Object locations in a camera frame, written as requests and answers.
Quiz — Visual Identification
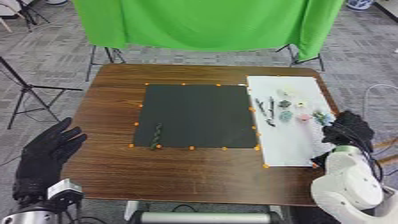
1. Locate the black cloth stand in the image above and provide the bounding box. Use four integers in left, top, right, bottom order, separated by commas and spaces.
273, 43, 326, 73
83, 44, 127, 83

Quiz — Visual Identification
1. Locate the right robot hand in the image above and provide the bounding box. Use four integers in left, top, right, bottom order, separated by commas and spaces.
319, 110, 376, 154

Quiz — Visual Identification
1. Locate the blue flower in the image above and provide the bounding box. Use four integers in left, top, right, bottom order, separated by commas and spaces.
277, 110, 294, 122

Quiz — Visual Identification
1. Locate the white cable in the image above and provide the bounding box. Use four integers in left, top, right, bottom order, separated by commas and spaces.
360, 83, 398, 118

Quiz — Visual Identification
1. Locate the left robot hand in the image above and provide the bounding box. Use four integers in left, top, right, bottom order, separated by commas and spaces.
10, 117, 88, 201

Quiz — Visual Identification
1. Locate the dark mat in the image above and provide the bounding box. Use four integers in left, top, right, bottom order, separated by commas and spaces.
131, 83, 261, 150

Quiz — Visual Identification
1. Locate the green sprig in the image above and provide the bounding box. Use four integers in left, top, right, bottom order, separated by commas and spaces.
253, 97, 268, 118
149, 122, 165, 151
264, 96, 278, 128
312, 111, 335, 127

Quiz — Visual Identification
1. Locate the white sheet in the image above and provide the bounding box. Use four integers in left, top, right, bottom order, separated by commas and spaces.
243, 75, 339, 168

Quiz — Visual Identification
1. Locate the black tripod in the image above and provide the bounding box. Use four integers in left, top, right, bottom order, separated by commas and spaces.
0, 55, 85, 131

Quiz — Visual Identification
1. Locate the pale grey bar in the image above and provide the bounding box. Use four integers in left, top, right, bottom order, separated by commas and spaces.
126, 209, 287, 224

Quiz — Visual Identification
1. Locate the blue and white vase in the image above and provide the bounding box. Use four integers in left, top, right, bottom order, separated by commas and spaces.
344, 0, 376, 11

